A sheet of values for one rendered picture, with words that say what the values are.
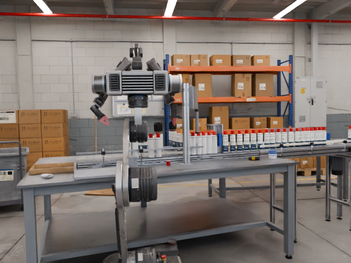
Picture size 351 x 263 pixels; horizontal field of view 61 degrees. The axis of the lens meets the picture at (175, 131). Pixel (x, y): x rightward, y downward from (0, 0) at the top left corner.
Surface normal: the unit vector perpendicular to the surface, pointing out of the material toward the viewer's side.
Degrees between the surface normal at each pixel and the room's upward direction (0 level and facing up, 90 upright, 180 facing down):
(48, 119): 91
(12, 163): 93
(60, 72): 90
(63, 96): 90
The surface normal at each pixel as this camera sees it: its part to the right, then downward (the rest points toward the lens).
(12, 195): 0.44, 0.10
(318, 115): 0.12, 0.05
